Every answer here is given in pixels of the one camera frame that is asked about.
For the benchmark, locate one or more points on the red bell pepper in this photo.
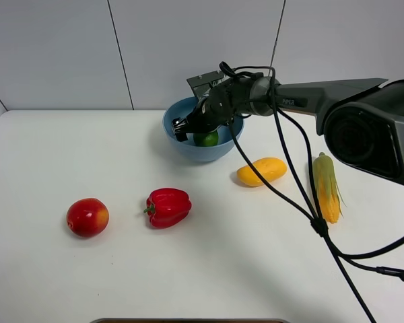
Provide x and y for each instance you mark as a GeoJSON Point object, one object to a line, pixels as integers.
{"type": "Point", "coordinates": [166, 207]}

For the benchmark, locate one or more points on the red yellow pomegranate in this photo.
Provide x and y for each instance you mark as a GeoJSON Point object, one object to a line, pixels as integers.
{"type": "Point", "coordinates": [87, 218]}

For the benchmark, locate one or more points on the yellow mango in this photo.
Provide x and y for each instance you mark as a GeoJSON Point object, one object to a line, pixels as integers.
{"type": "Point", "coordinates": [271, 168]}

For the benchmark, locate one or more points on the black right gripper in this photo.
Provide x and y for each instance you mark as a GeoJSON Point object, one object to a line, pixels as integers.
{"type": "Point", "coordinates": [222, 104]}

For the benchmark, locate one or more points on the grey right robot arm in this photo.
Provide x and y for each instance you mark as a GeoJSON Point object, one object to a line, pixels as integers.
{"type": "Point", "coordinates": [362, 120]}

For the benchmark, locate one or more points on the corn cob with husk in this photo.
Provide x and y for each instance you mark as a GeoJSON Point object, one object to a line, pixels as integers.
{"type": "Point", "coordinates": [327, 190]}

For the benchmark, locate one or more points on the blue plastic bowl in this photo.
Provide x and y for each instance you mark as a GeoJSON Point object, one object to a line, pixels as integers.
{"type": "Point", "coordinates": [188, 149]}

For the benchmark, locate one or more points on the green lime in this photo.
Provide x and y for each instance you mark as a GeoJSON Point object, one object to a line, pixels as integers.
{"type": "Point", "coordinates": [206, 139]}

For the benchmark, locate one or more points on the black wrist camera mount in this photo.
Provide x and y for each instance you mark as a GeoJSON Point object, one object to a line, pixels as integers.
{"type": "Point", "coordinates": [201, 84]}

